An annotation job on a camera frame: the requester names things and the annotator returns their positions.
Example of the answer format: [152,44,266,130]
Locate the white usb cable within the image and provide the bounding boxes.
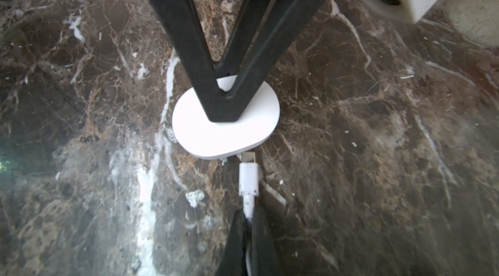
[238,151,261,276]

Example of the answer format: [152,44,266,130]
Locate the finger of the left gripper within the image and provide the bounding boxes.
[149,0,326,123]

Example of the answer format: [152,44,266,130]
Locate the white earbud case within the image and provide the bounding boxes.
[172,75,280,160]

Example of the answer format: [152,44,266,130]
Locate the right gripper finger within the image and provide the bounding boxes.
[215,209,283,275]

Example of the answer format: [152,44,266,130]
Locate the clear jar with rice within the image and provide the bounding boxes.
[444,0,498,48]

